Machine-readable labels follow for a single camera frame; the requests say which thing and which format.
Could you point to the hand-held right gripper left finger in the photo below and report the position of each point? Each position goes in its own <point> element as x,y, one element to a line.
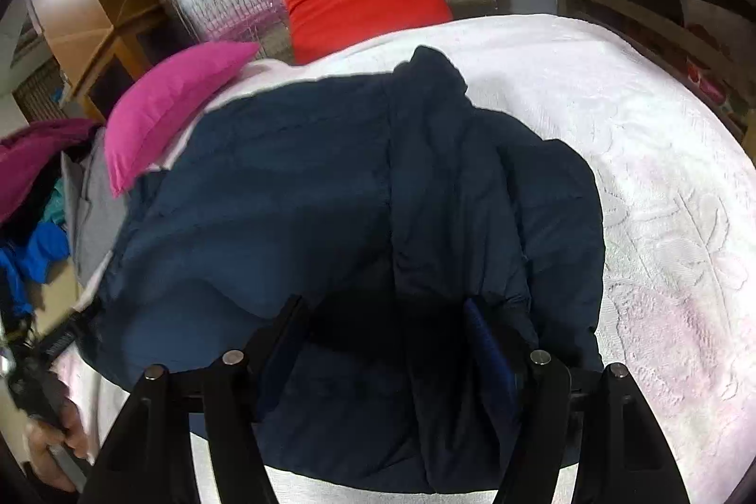
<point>279,350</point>

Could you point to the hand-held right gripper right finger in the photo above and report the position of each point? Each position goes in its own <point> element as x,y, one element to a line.
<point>490,356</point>

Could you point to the navy padded jacket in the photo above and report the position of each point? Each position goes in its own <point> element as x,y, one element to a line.
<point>295,185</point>

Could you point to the person's left hand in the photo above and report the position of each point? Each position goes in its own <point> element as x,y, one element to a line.
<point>42,460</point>

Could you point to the blue garment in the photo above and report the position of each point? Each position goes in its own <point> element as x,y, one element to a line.
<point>35,256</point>

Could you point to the grey cloth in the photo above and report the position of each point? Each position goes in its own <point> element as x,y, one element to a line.
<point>94,220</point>

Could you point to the teal cloth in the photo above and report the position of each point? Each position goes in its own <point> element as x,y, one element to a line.
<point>56,203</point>

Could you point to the magenta garment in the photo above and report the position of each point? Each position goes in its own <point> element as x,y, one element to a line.
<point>35,155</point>

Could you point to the white embossed bed blanket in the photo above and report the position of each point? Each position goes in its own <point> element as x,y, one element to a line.
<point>649,155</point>

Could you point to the pink pillow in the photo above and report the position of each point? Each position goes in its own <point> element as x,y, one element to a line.
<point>171,108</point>

